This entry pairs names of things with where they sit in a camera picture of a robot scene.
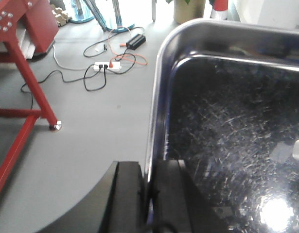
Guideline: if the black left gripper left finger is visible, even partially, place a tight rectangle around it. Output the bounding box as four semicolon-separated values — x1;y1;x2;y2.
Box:
41;161;144;233

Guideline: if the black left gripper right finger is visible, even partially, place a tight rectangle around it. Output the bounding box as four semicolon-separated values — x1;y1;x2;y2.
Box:
151;160;227;233

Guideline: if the silver metal tray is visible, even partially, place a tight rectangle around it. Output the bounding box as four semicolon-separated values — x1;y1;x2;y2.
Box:
144;19;299;233

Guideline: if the white power strip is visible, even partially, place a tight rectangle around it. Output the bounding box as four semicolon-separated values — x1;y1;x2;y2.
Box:
93;62;121;71

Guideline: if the black power adapter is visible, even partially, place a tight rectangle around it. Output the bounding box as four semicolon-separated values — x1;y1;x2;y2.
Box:
126;34;146;50

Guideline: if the orange cable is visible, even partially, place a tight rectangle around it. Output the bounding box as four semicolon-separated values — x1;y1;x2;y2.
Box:
107;27;148;67

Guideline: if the red metal frame stand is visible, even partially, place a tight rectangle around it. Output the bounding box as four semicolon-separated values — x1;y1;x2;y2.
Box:
0;0;62;193

